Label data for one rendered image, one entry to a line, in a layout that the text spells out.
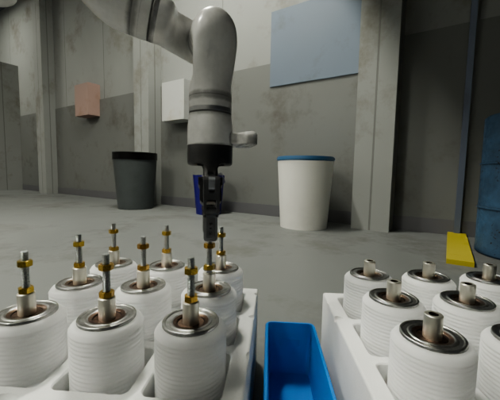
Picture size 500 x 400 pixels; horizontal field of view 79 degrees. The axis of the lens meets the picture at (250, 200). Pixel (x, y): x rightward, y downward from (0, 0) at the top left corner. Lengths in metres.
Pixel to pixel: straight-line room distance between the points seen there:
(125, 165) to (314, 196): 2.25
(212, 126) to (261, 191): 2.85
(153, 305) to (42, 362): 0.16
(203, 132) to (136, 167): 3.27
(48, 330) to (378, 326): 0.48
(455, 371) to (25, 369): 0.53
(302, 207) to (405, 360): 2.07
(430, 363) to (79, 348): 0.42
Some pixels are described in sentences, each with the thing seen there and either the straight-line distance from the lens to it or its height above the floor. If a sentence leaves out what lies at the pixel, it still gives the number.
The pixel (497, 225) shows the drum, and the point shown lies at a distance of 2.18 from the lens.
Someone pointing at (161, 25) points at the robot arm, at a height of 0.67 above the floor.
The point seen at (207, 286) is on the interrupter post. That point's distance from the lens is 0.54.
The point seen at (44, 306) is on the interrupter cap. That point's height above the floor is 0.25.
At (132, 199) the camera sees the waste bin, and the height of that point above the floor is 0.12.
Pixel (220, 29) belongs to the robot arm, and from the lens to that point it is 0.51.
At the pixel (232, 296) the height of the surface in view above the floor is 0.25.
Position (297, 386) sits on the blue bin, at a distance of 0.76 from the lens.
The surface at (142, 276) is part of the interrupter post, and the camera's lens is 0.57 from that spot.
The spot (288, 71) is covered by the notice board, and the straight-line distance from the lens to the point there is 3.32.
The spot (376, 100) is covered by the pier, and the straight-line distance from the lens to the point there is 2.75.
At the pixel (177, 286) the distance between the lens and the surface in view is 0.66.
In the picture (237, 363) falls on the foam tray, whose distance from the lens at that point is 0.50.
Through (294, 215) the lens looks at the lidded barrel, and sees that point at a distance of 2.49.
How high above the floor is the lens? 0.45
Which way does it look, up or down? 5 degrees down
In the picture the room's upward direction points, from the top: 1 degrees clockwise
